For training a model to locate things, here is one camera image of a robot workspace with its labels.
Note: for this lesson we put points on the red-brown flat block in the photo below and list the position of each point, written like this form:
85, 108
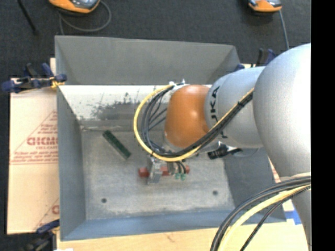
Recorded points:
143, 172

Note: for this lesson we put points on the dark green flat block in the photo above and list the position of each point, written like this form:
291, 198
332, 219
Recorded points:
117, 145

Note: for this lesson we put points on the grey metal bin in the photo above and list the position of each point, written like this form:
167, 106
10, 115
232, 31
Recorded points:
110, 187

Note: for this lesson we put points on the brown cardboard board red print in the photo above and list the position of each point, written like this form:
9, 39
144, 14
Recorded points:
31, 192

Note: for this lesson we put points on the black cylinder on white bracket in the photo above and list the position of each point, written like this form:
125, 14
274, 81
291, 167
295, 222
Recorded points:
218, 153

